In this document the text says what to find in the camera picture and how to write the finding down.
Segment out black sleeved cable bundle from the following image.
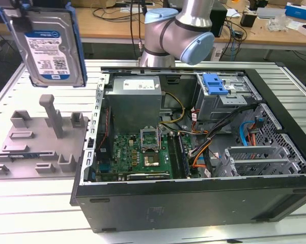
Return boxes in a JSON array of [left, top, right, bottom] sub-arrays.
[[205, 103, 262, 143]]

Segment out wooden desk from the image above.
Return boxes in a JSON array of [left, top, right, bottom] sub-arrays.
[[0, 5, 306, 62]]

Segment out white paper sheet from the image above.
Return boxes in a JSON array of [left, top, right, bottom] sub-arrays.
[[120, 7, 145, 14]]

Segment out metal disk bay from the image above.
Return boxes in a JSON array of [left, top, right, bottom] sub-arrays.
[[215, 146, 306, 178]]

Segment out blue cardboard box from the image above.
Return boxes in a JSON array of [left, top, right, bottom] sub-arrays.
[[285, 2, 306, 21]]

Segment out small black box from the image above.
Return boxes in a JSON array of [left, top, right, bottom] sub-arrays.
[[240, 12, 258, 28]]

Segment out metal optical drive cage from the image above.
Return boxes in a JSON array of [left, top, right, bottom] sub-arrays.
[[194, 72, 263, 128]]

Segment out CPU socket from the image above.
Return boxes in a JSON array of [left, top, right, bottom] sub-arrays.
[[142, 151, 163, 169]]

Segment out thin grey hanging cable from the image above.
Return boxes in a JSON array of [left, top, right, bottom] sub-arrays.
[[130, 0, 146, 63]]

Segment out red fan wire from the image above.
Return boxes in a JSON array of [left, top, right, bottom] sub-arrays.
[[98, 105, 112, 153]]

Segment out orange power wire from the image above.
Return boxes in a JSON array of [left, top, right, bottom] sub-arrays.
[[246, 128, 260, 147]]

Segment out black computer tower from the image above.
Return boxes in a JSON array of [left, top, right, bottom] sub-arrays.
[[0, 0, 73, 23]]

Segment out grey parts rack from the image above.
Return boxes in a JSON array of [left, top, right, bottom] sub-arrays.
[[0, 94, 91, 180]]

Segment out orange yellow wire bundle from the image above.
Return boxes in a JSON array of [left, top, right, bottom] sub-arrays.
[[189, 128, 216, 170]]

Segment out yellow black power wires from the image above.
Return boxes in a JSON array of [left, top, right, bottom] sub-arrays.
[[159, 91, 186, 127]]

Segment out RAM stick on rack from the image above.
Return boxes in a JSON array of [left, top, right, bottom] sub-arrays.
[[9, 151, 54, 160]]

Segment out blue data wire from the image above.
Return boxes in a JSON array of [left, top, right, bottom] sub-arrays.
[[240, 115, 265, 147]]

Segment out blue plastic drive latch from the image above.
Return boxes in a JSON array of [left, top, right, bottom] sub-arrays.
[[202, 73, 226, 96]]

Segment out black graphics card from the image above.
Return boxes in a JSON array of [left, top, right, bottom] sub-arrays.
[[118, 172, 171, 182]]

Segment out black PC case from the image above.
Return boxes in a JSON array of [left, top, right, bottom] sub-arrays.
[[69, 62, 306, 233]]

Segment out installed RAM stick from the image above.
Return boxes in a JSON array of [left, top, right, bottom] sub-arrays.
[[177, 132, 191, 178]]

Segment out black RAM slot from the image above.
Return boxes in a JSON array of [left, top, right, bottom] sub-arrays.
[[166, 132, 179, 179], [172, 132, 184, 178]]

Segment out green motherboard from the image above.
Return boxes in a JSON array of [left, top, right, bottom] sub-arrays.
[[95, 133, 202, 181]]

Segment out grey power supply unit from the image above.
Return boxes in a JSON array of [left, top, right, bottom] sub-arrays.
[[104, 75, 163, 134]]

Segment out hard disk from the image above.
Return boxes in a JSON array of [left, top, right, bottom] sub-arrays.
[[0, 2, 89, 88]]

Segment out metal socket cover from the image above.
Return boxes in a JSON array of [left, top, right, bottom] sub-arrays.
[[140, 126, 160, 153]]

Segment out flat silver device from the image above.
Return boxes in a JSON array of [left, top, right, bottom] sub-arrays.
[[256, 7, 287, 20]]

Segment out clear plastic bags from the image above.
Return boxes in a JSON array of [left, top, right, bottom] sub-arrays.
[[266, 15, 290, 33]]

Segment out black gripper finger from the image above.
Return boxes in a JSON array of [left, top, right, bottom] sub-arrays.
[[9, 0, 34, 34]]

